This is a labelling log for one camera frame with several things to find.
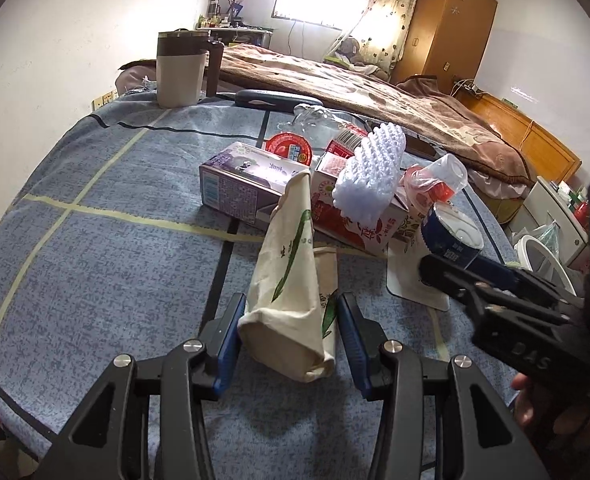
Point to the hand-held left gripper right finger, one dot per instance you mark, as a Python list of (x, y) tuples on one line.
[(350, 342)]

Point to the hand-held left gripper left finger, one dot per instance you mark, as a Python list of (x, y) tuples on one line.
[(230, 342)]

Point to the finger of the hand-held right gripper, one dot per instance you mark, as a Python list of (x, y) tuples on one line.
[(500, 272), (455, 285)]

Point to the beige paper bag green print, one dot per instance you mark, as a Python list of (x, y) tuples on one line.
[(285, 300)]

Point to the purple milk carton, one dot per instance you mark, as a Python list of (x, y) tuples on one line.
[(235, 185)]

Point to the crushed clear plastic bottle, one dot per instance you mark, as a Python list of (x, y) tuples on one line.
[(315, 122)]

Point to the person's right hand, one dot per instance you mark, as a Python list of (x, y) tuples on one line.
[(540, 405)]

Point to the white cabinet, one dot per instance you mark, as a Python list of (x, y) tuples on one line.
[(545, 200)]

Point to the red bottle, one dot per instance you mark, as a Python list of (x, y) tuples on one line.
[(581, 212)]

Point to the red and white carton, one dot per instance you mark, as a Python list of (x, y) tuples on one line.
[(365, 232)]

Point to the clear plastic cup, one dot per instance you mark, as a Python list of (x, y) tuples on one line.
[(435, 180)]

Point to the white foam fruit net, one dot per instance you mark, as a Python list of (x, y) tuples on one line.
[(370, 170)]

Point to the wooden bed footboard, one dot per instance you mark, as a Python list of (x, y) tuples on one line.
[(525, 130)]

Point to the blue patterned tablecloth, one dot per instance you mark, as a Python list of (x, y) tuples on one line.
[(100, 260)]

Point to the brown patterned blanket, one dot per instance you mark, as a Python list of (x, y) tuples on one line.
[(375, 95)]

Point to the dark blue glasses case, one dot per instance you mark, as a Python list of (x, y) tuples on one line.
[(270, 97)]

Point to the wooden wardrobe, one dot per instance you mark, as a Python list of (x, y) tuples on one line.
[(450, 25)]

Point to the grey plush toy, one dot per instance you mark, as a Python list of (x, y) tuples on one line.
[(350, 47)]

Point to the beige and brown mug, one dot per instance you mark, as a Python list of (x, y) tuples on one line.
[(177, 80)]

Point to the patterned curtain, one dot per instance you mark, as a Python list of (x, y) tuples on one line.
[(390, 15)]

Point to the cluttered desk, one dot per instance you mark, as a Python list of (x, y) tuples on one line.
[(245, 35)]

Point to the bright window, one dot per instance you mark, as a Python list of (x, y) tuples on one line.
[(320, 2)]

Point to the wall socket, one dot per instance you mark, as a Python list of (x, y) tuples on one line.
[(105, 100)]

